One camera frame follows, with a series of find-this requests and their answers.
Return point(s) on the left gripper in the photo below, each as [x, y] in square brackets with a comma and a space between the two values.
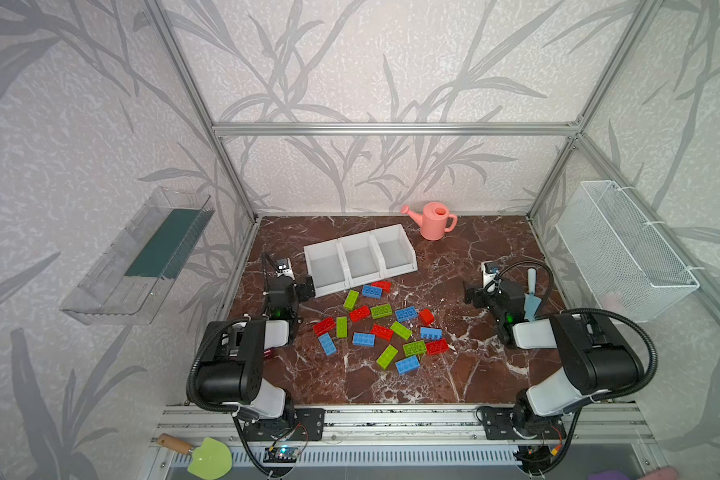
[284, 285]

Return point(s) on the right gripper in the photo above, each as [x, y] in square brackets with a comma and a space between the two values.
[488, 294]

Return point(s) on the red tall brick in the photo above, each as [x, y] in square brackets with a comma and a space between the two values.
[426, 317]

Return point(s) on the blue brick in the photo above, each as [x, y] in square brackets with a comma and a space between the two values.
[371, 291]
[327, 344]
[406, 314]
[430, 334]
[363, 339]
[407, 365]

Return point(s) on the blue brick bottom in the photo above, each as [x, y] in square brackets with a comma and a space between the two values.
[407, 365]

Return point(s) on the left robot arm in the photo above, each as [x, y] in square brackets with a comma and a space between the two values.
[227, 373]

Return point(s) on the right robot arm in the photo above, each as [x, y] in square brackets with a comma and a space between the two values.
[603, 355]

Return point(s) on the left white bin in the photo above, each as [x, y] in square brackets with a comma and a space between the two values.
[326, 266]

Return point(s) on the white bin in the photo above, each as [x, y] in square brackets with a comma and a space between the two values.
[326, 266]
[362, 261]
[397, 253]

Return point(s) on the light blue trowel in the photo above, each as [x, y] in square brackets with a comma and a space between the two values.
[531, 302]

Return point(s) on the red brick lower right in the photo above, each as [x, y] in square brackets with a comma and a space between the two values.
[436, 347]

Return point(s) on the red brick far left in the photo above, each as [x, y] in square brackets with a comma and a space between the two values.
[324, 327]

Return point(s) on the green brick upper left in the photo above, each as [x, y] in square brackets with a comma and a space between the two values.
[351, 300]

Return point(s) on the green brick upright left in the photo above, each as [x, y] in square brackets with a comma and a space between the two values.
[341, 327]

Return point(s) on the middle white bin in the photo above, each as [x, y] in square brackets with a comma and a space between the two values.
[362, 261]

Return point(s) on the green brick centre right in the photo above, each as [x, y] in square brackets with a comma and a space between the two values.
[401, 330]

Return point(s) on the pink watering can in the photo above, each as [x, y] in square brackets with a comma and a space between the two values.
[434, 221]

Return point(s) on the green brick lower right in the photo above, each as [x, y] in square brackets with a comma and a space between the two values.
[415, 348]

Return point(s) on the red brick centre left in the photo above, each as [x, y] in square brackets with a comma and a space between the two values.
[360, 313]

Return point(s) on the red brick near bins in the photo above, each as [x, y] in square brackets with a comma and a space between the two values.
[384, 285]

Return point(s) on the right white bin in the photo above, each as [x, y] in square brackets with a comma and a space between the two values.
[397, 253]

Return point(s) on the green brick centre studs-down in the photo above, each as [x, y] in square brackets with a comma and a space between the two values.
[381, 311]

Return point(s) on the green brick bottom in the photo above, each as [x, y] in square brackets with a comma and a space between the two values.
[387, 357]

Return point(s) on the green toy shovel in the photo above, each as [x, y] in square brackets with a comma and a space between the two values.
[210, 460]

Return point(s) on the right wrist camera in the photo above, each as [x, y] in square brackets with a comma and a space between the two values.
[489, 270]

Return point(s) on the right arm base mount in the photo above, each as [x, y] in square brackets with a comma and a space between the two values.
[518, 423]

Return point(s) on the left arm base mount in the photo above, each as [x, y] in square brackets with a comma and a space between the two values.
[302, 424]

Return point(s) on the clear wall shelf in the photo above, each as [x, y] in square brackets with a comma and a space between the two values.
[129, 283]

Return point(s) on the white wire basket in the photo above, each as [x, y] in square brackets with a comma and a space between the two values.
[628, 265]

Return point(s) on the aluminium front rail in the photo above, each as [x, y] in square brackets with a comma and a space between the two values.
[459, 424]

